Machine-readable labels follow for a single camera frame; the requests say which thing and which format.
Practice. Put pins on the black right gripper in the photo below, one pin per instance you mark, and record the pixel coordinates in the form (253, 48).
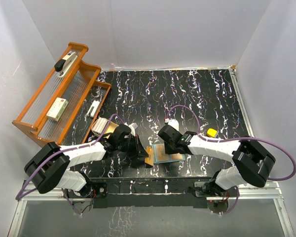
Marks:
(169, 150)

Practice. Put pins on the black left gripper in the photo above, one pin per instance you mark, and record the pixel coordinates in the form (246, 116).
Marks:
(138, 150)

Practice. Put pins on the orange credit card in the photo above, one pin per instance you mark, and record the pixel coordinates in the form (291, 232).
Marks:
(150, 159)
(160, 153)
(177, 157)

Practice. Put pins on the mint green card holder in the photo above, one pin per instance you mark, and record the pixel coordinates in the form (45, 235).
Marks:
(168, 161)

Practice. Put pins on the tan oval wooden tray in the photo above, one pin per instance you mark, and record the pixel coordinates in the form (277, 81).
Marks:
(110, 127)

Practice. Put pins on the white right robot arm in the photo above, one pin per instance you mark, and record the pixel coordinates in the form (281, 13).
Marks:
(252, 162)

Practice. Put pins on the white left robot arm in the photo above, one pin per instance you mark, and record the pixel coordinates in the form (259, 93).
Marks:
(50, 167)

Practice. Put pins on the white card stack in tray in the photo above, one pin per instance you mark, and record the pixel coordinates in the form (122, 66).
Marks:
(99, 125)

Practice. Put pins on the yellow eraser block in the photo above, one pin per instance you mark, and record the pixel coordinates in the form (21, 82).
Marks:
(211, 133)

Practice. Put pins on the white small clip object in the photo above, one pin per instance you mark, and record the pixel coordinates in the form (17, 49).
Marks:
(93, 109)

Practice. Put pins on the orange wooden shelf rack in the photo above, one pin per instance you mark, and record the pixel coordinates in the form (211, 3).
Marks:
(80, 87)

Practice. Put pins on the white small cardboard box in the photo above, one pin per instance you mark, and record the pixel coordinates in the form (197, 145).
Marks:
(57, 109)

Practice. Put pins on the black and white stapler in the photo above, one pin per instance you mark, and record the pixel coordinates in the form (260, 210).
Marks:
(64, 64)

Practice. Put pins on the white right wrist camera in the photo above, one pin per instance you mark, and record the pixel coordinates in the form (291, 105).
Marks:
(172, 122)

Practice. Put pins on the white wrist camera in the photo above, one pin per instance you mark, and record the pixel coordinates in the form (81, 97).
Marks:
(172, 122)
(133, 127)

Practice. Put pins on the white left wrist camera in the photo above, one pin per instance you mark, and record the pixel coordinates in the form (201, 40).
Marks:
(133, 127)

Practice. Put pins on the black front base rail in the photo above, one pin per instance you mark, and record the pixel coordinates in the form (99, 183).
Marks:
(146, 192)

